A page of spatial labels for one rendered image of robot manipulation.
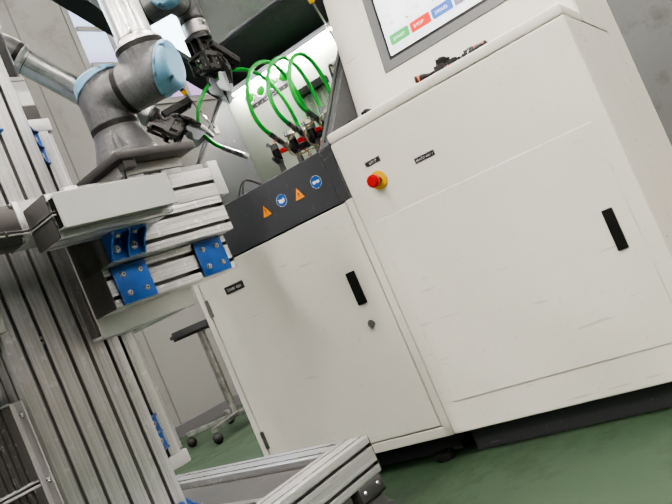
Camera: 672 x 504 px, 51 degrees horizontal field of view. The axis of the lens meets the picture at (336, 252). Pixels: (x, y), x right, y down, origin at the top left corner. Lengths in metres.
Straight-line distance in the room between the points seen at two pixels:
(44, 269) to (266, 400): 0.94
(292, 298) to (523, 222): 0.75
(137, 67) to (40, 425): 0.80
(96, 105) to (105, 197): 0.35
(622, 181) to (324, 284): 0.87
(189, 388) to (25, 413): 3.66
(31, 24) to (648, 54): 7.34
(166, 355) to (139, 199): 3.75
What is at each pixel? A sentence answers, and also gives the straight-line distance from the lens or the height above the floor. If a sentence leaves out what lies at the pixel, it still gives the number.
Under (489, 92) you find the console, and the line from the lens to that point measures 1.79.
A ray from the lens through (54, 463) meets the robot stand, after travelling 1.60.
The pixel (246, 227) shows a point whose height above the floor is 0.85.
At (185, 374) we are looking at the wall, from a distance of 5.22.
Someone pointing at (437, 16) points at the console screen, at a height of 1.18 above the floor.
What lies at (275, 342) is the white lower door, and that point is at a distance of 2.23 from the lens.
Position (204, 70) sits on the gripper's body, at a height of 1.30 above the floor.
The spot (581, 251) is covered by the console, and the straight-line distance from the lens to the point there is 1.77.
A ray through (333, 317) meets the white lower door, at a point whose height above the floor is 0.50.
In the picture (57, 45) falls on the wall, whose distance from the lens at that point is 5.78.
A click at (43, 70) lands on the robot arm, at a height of 1.50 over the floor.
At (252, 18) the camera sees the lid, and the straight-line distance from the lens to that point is 2.65.
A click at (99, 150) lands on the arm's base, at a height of 1.08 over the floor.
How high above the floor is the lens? 0.60
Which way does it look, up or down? 2 degrees up
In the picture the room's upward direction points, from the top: 23 degrees counter-clockwise
